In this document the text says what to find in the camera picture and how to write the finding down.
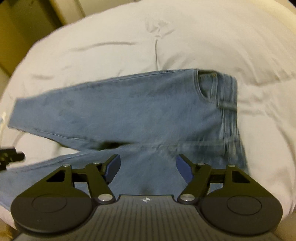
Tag blue denim jeans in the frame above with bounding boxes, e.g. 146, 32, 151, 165
1, 69, 247, 208

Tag white bed sheet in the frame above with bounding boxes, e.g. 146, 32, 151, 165
1, 1, 295, 216

